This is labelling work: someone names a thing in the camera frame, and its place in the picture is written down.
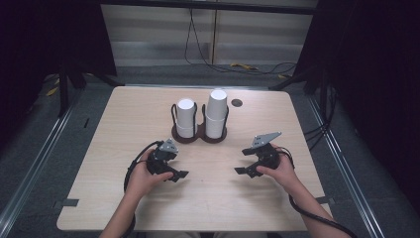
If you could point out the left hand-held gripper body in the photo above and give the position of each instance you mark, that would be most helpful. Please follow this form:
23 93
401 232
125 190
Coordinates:
165 147

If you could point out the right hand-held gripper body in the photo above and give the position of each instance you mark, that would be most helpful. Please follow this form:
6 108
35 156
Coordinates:
265 139

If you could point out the dark double cup holder rack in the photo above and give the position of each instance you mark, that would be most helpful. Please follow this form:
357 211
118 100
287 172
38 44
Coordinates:
199 134

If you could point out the tall stack of white cups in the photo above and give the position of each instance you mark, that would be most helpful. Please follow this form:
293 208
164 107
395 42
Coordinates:
217 112

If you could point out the person's right hand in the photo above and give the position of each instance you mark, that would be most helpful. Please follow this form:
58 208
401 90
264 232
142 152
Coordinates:
284 173

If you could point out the person's left hand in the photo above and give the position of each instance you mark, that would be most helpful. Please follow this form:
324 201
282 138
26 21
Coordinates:
142 180

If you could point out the grey tape strip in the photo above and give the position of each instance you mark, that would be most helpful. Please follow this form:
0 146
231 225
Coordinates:
67 202
324 200

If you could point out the black stand leg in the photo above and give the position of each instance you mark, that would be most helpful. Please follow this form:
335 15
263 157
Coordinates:
63 95

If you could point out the dark curtain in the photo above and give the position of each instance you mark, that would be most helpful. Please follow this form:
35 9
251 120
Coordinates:
373 82
39 39

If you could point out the metal floor rail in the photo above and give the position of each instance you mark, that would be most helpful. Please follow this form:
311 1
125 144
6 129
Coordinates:
343 168
36 155

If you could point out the black horizontal frame bar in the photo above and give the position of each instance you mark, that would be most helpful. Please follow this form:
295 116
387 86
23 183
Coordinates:
211 6

